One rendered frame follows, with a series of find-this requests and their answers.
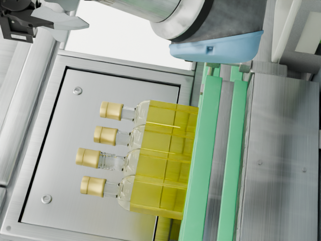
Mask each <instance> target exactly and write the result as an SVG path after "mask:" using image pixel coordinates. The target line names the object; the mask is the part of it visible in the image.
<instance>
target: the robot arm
mask: <svg viewBox="0 0 321 241"><path fill-rule="evenodd" d="M44 1H45V2H51V3H58V4H59V5H60V6H61V7H62V8H63V9H64V10H65V11H74V10H75V9H76V8H77V5H78V2H79V0H44ZM84 1H95V2H98V3H101V4H104V5H107V6H109V7H112V8H115V9H117V10H120V11H123V12H126V13H129V14H132V15H135V16H137V17H140V18H143V19H145V20H148V21H149V22H150V25H151V28H152V30H153V31H154V33H155V34H156V35H157V36H159V37H161V38H163V39H166V40H169V41H171V44H169V49H170V55H171V56H173V57H175V58H178V59H182V60H188V61H195V62H206V63H243V62H247V61H250V60H252V59H253V58H254V57H255V56H256V55H257V53H258V49H259V44H260V39H261V35H262V34H263V33H264V30H263V23H264V17H265V12H266V6H267V0H84ZM89 26H90V25H89V23H87V22H86V21H84V20H83V19H81V18H80V17H78V16H69V15H67V14H66V13H57V12H54V11H53V10H52V9H51V8H49V7H46V6H43V5H42V3H41V2H40V0H0V27H1V31H2V34H3V38H4V39H8V40H14V41H20V42H26V43H32V44H33V38H36V35H37V33H38V27H41V28H44V29H46V30H48V31H49V32H50V33H51V34H52V36H53V37H54V39H55V40H57V41H59V42H65V41H66V40H67V37H68V34H69V31H70V30H81V29H86V28H89ZM12 34H13V35H19V36H25V37H26V40H24V39H18V38H12V36H11V35H12Z"/></svg>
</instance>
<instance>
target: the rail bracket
mask: <svg viewBox="0 0 321 241"><path fill-rule="evenodd" d="M184 61H185V62H193V61H188V60H184ZM251 62H252V60H250V61H247V62H243V63H205V66H207V67H209V68H208V73H207V75H209V76H213V75H214V69H215V68H219V67H220V64H223V65H230V66H237V67H239V72H243V73H249V71H250V68H251ZM203 88H204V84H201V90H200V95H203Z"/></svg>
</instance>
